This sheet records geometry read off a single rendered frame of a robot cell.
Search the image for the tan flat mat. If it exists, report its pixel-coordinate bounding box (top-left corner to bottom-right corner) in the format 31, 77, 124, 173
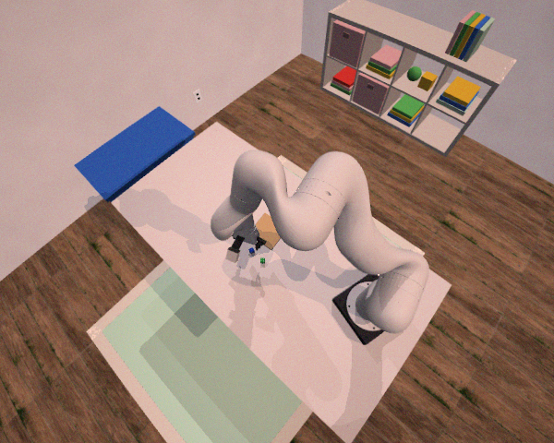
256, 213, 281, 249

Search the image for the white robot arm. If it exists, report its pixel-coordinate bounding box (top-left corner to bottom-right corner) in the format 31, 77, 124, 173
211, 150, 429, 333

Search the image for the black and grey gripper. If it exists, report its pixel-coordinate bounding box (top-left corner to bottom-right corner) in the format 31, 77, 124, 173
232, 226, 266, 251

